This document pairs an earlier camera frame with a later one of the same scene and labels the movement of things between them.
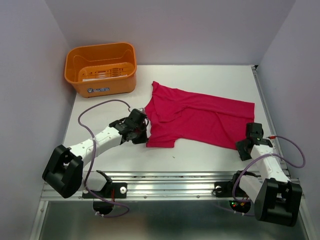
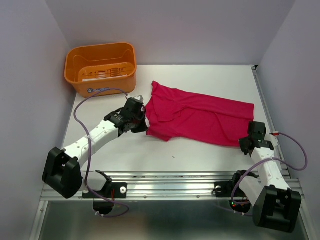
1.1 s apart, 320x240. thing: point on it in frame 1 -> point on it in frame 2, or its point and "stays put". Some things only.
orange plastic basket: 101,70 stays put
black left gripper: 143,139 -> 143,127
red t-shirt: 174,114 stays put
